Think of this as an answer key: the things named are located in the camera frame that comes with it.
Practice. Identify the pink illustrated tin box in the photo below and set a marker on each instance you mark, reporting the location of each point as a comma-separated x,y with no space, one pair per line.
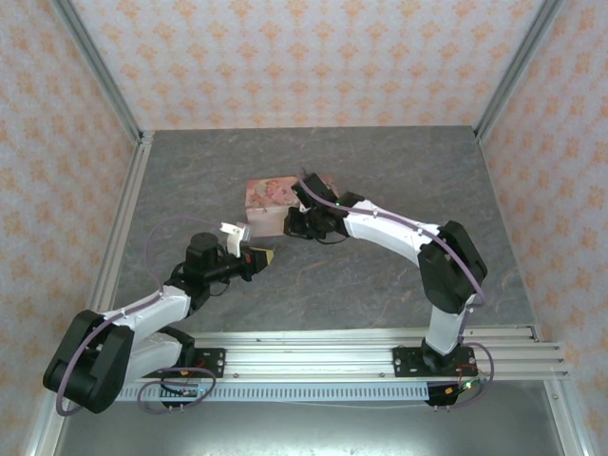
271,199

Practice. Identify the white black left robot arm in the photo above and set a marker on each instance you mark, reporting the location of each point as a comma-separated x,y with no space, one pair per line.
152,309

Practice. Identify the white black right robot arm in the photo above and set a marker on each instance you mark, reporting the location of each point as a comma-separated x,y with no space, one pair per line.
389,233

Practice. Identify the grey metal panel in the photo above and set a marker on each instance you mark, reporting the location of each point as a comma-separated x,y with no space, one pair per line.
309,427

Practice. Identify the aluminium side rail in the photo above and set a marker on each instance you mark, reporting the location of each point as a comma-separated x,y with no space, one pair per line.
121,214

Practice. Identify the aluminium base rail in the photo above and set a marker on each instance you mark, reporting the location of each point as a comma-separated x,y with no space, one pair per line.
309,356

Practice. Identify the aluminium frame post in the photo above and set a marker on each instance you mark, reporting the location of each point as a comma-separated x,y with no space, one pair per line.
518,62
95,62

